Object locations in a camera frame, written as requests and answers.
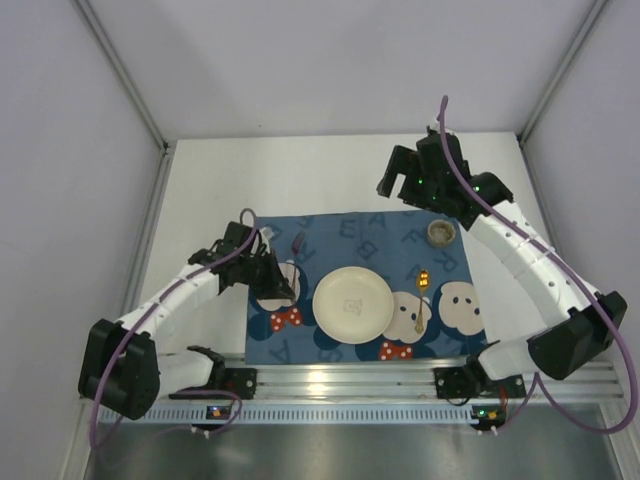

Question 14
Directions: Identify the perforated cable duct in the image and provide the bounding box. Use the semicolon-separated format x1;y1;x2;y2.
138;403;505;425

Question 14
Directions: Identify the left aluminium frame post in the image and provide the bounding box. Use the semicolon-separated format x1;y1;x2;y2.
71;0;169;153

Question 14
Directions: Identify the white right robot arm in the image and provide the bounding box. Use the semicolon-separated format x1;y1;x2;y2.
377;130;627;381

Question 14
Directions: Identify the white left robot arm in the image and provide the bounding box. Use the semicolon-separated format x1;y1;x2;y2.
78;222;295;420

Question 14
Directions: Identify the aluminium frame post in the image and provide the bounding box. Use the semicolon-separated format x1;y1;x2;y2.
71;0;169;153
516;0;612;146

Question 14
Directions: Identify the aluminium mounting rail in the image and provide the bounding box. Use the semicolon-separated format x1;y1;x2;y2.
254;359;624;403

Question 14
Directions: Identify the iridescent fork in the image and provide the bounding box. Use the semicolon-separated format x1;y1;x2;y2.
291;231;306;255

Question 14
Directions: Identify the right aluminium frame post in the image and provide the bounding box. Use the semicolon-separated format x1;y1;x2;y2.
516;0;612;146

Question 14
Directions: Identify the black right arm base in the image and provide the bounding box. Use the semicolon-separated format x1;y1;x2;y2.
433;366;526;406

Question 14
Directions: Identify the gold spoon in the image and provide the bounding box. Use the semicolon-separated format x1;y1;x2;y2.
415;269;431;334

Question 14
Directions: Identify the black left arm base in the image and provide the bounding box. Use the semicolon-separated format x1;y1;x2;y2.
169;367;257;400

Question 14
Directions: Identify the blue cartoon bear placemat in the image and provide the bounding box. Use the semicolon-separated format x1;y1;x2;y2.
245;210;487;365

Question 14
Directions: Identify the cream round plate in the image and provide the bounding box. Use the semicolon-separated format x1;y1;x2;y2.
312;266;394;345

